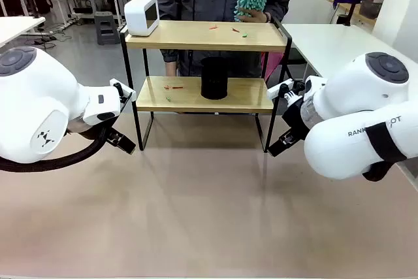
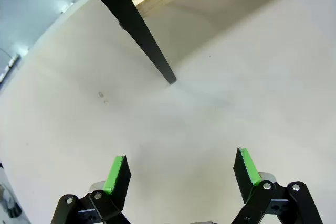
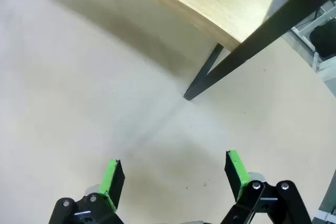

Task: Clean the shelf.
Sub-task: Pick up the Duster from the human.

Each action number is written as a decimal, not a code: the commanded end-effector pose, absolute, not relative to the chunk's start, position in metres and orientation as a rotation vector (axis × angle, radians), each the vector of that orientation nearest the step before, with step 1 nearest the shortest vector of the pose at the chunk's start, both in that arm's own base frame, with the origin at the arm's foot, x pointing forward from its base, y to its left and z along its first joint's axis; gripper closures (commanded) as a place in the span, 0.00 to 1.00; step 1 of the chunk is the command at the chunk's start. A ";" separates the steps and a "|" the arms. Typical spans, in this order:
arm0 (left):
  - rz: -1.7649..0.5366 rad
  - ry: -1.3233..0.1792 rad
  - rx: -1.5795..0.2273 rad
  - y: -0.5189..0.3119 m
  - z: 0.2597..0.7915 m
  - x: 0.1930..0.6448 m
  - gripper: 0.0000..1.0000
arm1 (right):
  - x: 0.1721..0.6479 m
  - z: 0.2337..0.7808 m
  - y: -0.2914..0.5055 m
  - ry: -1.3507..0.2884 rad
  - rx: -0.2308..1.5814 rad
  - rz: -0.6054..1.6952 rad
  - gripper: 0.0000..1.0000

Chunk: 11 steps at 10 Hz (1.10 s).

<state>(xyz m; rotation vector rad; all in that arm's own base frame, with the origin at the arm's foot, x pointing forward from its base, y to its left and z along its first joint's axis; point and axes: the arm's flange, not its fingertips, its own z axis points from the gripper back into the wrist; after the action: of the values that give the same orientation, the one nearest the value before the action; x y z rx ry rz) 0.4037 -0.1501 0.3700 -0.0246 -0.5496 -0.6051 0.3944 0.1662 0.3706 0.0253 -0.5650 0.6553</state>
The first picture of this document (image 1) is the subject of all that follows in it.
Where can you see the grey plastic step stool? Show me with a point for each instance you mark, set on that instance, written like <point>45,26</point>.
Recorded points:
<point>107,27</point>

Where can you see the two-tier wooden shelf black frame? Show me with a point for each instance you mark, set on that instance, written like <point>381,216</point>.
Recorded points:
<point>196,39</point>

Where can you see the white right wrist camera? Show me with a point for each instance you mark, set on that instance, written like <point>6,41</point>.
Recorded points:
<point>276,89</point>

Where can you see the large white side table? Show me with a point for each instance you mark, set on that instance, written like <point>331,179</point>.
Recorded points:
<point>326,43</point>

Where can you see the black cylinder container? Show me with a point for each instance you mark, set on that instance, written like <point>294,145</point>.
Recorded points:
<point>214,79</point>

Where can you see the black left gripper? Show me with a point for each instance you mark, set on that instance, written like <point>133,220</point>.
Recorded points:
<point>83,130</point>

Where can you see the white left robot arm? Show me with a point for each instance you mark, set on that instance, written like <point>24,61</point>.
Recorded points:
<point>32,96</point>

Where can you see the pink cloth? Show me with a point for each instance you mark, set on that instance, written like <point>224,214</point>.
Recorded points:
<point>271,63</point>

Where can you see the white cube device with screen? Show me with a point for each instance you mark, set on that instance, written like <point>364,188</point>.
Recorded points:
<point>137,14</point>

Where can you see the person's right forearm dark sleeve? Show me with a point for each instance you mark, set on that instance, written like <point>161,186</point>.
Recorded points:
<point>168,55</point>

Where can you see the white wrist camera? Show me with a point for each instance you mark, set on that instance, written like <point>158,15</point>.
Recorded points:
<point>276,89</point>
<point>115,83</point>

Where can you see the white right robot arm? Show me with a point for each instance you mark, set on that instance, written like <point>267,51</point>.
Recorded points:
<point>343,96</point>

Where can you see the black backpack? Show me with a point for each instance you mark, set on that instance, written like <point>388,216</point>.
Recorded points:
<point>42,1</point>

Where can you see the person's left hand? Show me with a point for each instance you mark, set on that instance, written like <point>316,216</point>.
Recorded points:
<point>258,16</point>

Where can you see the dark storage box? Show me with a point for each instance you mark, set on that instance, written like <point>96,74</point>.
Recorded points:
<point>370,8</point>

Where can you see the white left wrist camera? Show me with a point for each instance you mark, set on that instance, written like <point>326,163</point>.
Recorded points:
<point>115,83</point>

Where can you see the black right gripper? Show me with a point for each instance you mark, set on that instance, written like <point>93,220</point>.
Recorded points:
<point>294,119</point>

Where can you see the wooden background table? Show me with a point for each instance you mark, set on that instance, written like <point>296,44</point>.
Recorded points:
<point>356,14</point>

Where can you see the person's right hand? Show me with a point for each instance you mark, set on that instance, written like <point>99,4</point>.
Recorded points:
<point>171,69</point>

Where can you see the person's left forearm dark sleeve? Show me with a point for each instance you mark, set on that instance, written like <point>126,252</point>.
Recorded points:
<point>281,4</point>

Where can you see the white table with rounded edge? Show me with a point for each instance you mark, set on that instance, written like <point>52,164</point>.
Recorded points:
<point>13,27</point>

